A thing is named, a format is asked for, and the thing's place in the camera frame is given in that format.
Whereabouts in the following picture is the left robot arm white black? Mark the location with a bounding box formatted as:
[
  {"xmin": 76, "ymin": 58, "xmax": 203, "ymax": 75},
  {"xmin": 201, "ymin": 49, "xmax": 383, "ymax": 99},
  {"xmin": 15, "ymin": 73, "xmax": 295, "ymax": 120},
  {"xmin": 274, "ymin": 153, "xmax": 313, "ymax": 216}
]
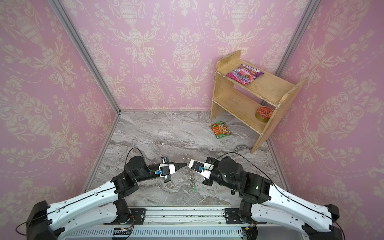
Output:
[{"xmin": 24, "ymin": 156, "xmax": 187, "ymax": 240}]

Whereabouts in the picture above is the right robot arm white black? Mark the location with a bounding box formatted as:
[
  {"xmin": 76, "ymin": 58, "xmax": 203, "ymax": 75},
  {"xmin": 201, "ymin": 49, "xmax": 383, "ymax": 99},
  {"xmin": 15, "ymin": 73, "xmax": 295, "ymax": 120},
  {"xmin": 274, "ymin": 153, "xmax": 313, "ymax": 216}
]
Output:
[{"xmin": 189, "ymin": 156, "xmax": 345, "ymax": 240}]

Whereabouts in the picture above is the green orange snack packet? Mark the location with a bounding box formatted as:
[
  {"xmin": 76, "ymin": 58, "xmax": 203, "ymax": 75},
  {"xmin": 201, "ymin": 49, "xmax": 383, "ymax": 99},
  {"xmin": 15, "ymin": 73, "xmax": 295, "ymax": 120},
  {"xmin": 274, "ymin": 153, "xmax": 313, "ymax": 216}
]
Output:
[{"xmin": 210, "ymin": 121, "xmax": 232, "ymax": 139}]

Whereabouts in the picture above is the red round tin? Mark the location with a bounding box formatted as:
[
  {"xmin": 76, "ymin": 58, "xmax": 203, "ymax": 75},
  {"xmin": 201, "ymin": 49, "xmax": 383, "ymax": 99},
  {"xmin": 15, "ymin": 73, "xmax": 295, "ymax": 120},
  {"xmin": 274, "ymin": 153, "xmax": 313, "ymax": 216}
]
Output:
[{"xmin": 255, "ymin": 107, "xmax": 274, "ymax": 123}]

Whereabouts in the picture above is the wooden shelf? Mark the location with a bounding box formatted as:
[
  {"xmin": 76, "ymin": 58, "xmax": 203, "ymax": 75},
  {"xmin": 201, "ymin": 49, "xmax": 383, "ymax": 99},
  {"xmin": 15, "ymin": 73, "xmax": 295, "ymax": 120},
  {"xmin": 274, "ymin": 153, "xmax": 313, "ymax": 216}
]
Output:
[{"xmin": 211, "ymin": 51, "xmax": 307, "ymax": 152}]

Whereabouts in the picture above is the pink snack bag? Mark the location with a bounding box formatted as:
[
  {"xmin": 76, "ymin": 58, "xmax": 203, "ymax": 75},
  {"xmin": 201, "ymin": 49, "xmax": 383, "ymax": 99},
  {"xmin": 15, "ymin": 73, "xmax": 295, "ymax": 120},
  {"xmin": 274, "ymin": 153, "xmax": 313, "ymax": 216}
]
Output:
[{"xmin": 227, "ymin": 64, "xmax": 264, "ymax": 86}]

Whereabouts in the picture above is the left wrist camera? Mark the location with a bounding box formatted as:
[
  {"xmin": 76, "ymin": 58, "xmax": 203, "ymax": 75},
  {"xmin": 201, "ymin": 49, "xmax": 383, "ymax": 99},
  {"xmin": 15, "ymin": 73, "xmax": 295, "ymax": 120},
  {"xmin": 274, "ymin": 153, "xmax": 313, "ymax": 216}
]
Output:
[{"xmin": 155, "ymin": 164, "xmax": 176, "ymax": 183}]

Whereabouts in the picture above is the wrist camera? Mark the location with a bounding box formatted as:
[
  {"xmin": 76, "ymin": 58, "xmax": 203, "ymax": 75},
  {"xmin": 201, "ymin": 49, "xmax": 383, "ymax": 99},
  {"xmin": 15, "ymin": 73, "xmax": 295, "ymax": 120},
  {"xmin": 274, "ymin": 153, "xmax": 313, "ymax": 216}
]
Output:
[
  {"xmin": 188, "ymin": 160, "xmax": 214, "ymax": 179},
  {"xmin": 155, "ymin": 164, "xmax": 176, "ymax": 183}
]

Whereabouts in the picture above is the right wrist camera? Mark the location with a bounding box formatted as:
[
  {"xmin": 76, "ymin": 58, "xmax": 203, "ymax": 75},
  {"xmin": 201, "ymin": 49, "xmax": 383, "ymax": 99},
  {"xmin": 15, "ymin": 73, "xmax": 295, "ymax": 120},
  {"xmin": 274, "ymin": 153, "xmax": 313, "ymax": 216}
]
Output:
[{"xmin": 188, "ymin": 160, "xmax": 214, "ymax": 179}]

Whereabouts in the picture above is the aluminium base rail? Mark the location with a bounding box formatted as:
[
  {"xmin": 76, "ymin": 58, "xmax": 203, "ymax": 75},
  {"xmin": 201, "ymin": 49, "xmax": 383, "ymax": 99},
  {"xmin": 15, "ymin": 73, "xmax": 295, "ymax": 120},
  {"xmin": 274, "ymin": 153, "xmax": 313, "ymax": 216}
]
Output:
[{"xmin": 67, "ymin": 206, "xmax": 309, "ymax": 240}]

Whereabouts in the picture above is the aluminium corner post right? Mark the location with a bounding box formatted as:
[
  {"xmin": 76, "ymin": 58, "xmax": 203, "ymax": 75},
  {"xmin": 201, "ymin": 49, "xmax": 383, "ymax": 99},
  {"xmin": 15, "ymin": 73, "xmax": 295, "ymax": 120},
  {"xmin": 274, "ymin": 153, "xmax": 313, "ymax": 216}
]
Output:
[{"xmin": 276, "ymin": 0, "xmax": 321, "ymax": 78}]

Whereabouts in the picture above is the aluminium corner post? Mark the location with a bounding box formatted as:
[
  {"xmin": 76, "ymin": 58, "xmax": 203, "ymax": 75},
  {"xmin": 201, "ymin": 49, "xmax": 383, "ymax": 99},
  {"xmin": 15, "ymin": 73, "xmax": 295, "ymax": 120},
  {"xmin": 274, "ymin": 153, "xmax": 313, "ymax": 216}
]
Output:
[
  {"xmin": 276, "ymin": 0, "xmax": 321, "ymax": 78},
  {"xmin": 48, "ymin": 0, "xmax": 121, "ymax": 115}
]

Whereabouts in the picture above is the aluminium corner post left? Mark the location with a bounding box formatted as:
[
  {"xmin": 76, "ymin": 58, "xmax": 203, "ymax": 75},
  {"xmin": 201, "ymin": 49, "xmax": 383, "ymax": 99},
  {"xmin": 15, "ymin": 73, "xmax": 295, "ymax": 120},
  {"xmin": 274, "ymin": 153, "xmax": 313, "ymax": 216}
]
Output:
[{"xmin": 48, "ymin": 0, "xmax": 121, "ymax": 115}]

